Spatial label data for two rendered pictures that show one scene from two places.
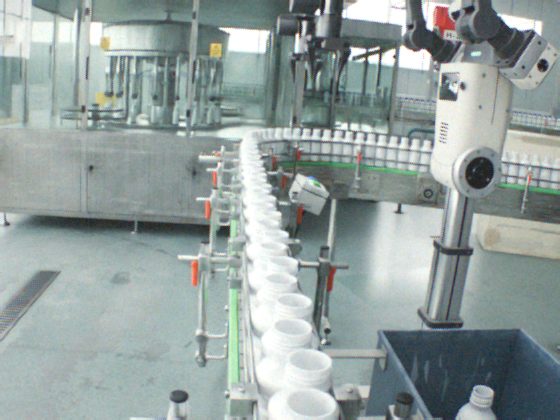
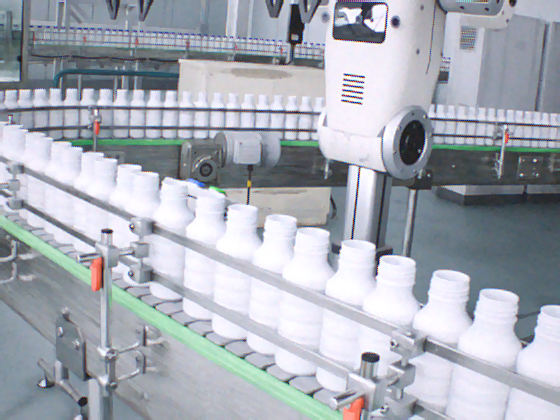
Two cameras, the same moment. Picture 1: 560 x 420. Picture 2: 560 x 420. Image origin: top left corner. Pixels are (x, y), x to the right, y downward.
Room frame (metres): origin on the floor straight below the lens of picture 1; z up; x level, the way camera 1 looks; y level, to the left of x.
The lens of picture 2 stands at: (0.43, 0.55, 1.37)
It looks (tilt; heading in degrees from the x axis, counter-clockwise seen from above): 13 degrees down; 321
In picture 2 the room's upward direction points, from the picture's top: 5 degrees clockwise
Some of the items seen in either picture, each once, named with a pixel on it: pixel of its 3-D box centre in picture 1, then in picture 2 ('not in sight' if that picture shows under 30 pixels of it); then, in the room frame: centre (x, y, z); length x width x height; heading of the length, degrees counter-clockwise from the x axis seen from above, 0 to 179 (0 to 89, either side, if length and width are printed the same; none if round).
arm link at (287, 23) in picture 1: (296, 18); not in sight; (1.68, 0.00, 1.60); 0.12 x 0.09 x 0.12; 97
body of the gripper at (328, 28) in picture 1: (329, 31); not in sight; (1.24, -0.08, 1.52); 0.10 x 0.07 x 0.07; 96
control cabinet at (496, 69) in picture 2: not in sight; (490, 105); (4.65, -5.34, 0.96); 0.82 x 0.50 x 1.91; 78
